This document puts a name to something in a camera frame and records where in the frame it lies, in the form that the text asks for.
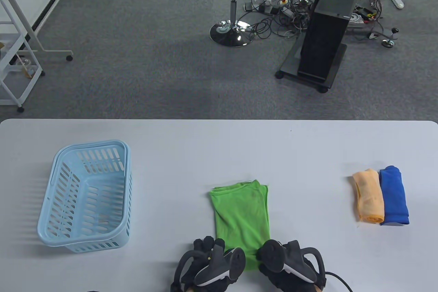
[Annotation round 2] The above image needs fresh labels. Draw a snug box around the black and white right controller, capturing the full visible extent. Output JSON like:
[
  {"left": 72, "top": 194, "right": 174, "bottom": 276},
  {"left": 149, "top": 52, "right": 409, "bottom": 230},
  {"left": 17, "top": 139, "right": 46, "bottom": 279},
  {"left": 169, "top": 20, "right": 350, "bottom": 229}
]
[{"left": 257, "top": 239, "right": 325, "bottom": 285}]

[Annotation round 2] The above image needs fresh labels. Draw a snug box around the tangle of floor cables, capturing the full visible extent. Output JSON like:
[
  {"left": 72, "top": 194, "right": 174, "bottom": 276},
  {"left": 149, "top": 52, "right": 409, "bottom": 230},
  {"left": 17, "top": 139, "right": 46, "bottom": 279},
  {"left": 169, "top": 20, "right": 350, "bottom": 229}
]
[{"left": 242, "top": 0, "right": 389, "bottom": 41}]

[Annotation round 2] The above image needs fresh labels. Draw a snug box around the person's left hand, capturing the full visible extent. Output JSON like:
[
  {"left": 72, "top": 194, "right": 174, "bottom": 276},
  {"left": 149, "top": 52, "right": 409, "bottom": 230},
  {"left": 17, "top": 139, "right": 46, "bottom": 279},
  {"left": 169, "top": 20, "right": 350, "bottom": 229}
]
[{"left": 170, "top": 236, "right": 238, "bottom": 292}]

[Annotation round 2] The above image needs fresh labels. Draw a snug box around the green towel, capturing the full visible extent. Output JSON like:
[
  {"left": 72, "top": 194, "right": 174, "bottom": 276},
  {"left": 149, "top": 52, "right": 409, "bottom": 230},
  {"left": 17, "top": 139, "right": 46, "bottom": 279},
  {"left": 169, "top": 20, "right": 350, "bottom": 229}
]
[{"left": 209, "top": 179, "right": 271, "bottom": 272}]

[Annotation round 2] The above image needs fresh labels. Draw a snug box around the black and white controller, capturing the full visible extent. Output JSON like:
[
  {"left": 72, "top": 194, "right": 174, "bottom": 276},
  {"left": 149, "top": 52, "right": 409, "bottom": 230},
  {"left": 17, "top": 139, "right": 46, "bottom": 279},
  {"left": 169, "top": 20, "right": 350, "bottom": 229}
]
[
  {"left": 173, "top": 247, "right": 246, "bottom": 286},
  {"left": 257, "top": 239, "right": 325, "bottom": 285}
]

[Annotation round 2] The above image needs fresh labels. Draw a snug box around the small stand with black knob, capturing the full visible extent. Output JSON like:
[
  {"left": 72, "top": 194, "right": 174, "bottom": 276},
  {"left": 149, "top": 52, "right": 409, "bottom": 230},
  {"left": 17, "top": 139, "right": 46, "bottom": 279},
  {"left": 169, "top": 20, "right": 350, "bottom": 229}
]
[{"left": 368, "top": 27, "right": 400, "bottom": 48}]

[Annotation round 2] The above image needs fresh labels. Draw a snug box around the black right glove cable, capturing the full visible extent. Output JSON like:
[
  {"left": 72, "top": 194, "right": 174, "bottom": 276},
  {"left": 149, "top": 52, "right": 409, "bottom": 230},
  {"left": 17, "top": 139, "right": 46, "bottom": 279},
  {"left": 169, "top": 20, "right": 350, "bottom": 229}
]
[{"left": 324, "top": 271, "right": 353, "bottom": 292}]

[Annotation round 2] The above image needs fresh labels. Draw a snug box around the black and white left controller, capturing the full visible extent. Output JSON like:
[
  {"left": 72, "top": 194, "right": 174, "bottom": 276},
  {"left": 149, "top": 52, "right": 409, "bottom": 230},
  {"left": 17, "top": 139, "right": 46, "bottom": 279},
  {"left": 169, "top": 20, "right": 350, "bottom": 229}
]
[{"left": 173, "top": 247, "right": 246, "bottom": 286}]

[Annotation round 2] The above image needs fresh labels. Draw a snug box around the person's right hand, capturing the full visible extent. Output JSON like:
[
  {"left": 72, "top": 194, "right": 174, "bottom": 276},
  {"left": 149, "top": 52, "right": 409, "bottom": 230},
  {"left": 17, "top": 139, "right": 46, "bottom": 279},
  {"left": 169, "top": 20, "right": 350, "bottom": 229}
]
[{"left": 257, "top": 240, "right": 325, "bottom": 292}]

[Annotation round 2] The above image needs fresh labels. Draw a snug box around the blue rectangular towel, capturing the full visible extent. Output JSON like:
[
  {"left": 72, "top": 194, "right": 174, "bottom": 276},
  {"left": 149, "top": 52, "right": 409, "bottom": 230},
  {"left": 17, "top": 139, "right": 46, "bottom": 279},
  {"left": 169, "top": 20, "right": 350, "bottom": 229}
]
[{"left": 379, "top": 166, "right": 410, "bottom": 226}]

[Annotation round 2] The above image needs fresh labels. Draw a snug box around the orange towel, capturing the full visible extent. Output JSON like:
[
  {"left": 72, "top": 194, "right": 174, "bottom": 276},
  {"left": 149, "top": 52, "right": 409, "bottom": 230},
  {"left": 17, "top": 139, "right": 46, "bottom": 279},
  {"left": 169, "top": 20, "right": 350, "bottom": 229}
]
[{"left": 352, "top": 168, "right": 386, "bottom": 224}]

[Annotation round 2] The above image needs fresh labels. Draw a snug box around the black wheeled cart base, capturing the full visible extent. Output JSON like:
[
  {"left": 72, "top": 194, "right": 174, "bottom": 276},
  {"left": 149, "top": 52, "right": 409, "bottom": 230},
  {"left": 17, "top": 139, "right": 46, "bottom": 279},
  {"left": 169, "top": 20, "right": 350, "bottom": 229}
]
[{"left": 275, "top": 43, "right": 348, "bottom": 93}]

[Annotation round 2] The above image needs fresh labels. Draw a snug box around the white metal shelf rack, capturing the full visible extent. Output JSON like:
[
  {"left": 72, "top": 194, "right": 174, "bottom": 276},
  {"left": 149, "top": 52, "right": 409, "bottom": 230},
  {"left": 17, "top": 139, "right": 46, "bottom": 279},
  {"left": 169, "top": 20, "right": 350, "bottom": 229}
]
[{"left": 0, "top": 0, "right": 46, "bottom": 112}]

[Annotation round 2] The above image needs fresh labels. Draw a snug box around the black computer tower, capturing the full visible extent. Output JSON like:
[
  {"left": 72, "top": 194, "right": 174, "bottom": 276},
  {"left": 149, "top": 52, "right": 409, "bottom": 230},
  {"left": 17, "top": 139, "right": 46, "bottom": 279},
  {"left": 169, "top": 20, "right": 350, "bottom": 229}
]
[{"left": 297, "top": 0, "right": 363, "bottom": 84}]

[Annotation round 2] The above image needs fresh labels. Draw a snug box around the light blue plastic basket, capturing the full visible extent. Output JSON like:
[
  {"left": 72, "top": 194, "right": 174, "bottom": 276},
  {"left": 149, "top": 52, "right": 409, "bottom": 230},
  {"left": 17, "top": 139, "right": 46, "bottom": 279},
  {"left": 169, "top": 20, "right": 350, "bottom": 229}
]
[{"left": 37, "top": 140, "right": 132, "bottom": 254}]

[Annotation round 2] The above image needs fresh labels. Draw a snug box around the grey power strip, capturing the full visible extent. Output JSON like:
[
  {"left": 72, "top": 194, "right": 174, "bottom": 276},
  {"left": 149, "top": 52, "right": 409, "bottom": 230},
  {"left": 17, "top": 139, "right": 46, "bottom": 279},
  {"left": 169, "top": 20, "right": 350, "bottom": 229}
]
[{"left": 244, "top": 1, "right": 274, "bottom": 14}]

